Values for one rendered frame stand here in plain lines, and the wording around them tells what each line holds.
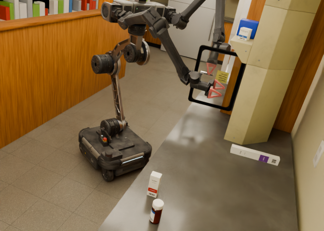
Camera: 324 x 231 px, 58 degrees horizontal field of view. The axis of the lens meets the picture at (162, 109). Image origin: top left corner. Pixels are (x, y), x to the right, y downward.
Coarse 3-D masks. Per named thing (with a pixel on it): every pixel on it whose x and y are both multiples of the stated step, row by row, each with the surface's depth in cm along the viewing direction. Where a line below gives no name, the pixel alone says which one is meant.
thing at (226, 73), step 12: (204, 60) 192; (216, 60) 190; (228, 60) 188; (240, 60) 186; (204, 72) 195; (216, 72) 193; (228, 72) 191; (216, 84) 196; (228, 84) 194; (192, 96) 204; (204, 96) 201; (228, 96) 197
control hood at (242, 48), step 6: (234, 36) 166; (234, 42) 154; (240, 42) 153; (246, 42) 156; (252, 42) 158; (234, 48) 155; (240, 48) 154; (246, 48) 153; (240, 54) 155; (246, 54) 154; (246, 60) 155
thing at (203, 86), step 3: (201, 81) 181; (198, 84) 180; (201, 84) 180; (204, 84) 179; (207, 84) 178; (198, 87) 181; (201, 87) 180; (204, 87) 179; (207, 87) 176; (210, 87) 182; (204, 90) 181
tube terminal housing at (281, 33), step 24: (264, 24) 146; (288, 24) 144; (264, 48) 150; (288, 48) 152; (264, 72) 154; (288, 72) 161; (240, 96) 163; (264, 96) 162; (240, 120) 168; (264, 120) 171; (240, 144) 174
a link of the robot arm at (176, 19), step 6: (198, 0) 214; (204, 0) 215; (192, 6) 217; (198, 6) 217; (186, 12) 219; (192, 12) 219; (174, 18) 223; (180, 18) 220; (186, 18) 221; (174, 24) 221; (186, 24) 226
